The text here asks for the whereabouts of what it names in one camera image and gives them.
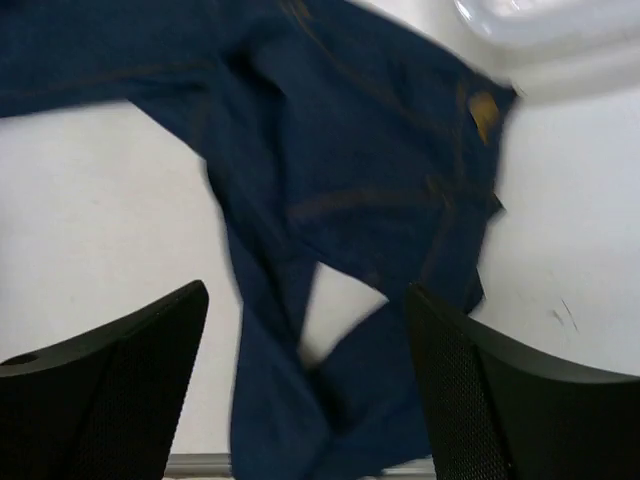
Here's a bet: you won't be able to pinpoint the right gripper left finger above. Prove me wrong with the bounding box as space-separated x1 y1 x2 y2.
1 280 208 480

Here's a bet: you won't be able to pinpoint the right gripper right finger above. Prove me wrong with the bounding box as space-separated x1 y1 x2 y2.
406 284 639 480

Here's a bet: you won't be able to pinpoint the dark blue denim trousers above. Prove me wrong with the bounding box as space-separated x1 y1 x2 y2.
1 1 518 479

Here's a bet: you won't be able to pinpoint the white perforated plastic basket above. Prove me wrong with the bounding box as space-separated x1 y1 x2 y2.
452 0 640 101

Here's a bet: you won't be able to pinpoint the aluminium frame rail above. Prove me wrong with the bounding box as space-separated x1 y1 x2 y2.
164 453 436 479

